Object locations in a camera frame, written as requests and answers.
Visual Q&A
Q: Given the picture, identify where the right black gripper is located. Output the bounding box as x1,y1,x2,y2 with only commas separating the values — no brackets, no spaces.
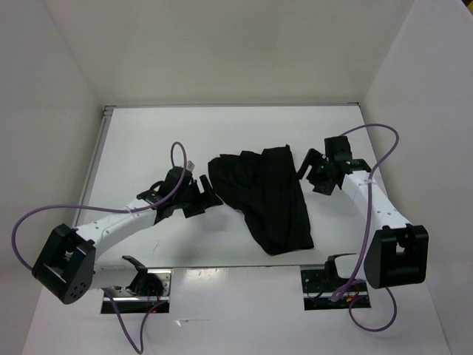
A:
293,148,336,196

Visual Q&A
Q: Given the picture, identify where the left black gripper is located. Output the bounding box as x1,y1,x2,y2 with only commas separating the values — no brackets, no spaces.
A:
174,175,222,217

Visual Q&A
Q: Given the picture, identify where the black pleated skirt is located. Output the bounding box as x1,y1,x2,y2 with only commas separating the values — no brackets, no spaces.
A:
208,145,314,256

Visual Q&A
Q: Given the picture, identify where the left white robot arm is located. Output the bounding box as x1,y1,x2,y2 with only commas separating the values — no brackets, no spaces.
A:
32,167,222,305

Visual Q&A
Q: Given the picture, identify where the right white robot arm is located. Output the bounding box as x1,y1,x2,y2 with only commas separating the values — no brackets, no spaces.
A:
296,149,429,291

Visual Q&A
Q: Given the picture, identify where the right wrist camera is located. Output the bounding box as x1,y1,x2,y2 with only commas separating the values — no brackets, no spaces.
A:
324,135,353,163

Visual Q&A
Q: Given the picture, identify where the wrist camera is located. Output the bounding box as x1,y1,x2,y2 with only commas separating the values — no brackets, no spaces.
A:
160,160,194,195
324,135,353,163

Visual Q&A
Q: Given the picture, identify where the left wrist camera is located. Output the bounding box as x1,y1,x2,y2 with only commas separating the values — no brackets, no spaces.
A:
160,160,194,195

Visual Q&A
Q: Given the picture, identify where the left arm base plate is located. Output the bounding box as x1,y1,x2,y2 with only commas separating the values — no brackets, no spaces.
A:
106,269,173,314

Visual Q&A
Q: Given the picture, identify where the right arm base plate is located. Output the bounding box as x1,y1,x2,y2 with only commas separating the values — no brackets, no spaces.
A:
300,268,371,311

